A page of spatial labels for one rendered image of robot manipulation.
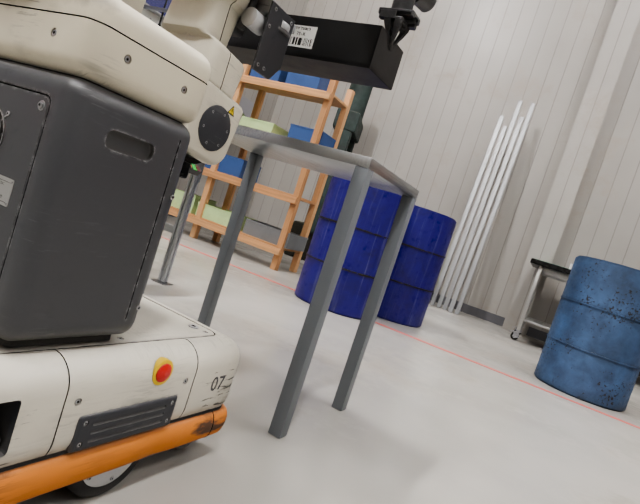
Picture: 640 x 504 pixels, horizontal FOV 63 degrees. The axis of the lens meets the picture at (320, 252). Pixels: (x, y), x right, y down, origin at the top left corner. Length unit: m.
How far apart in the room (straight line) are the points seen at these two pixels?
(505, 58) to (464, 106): 0.83
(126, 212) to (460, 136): 7.09
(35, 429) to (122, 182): 0.39
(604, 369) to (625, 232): 3.76
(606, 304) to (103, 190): 3.49
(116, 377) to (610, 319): 3.40
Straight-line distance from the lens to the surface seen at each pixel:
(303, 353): 1.43
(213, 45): 1.22
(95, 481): 1.08
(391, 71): 1.55
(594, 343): 3.94
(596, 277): 3.97
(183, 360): 1.08
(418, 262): 4.20
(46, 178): 0.81
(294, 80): 5.38
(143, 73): 0.87
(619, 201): 7.55
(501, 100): 7.88
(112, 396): 0.98
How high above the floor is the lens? 0.60
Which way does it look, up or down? 3 degrees down
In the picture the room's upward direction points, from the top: 18 degrees clockwise
